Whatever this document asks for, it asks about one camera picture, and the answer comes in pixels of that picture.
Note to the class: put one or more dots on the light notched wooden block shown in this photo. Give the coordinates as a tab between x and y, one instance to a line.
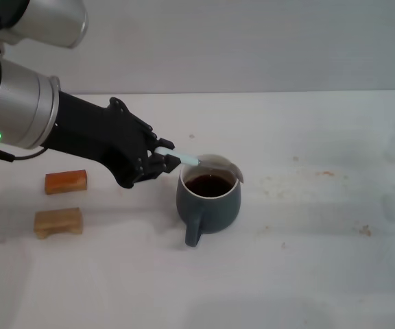
58	221

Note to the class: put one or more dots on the dark orange wooden block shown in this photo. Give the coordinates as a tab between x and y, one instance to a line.
67	181

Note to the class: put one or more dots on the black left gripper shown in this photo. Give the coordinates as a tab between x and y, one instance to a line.
98	133

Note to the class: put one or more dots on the grey ceramic cup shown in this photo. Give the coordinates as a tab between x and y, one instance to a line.
214	214

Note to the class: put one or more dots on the dark coffee liquid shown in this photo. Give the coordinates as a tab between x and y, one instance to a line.
209	188

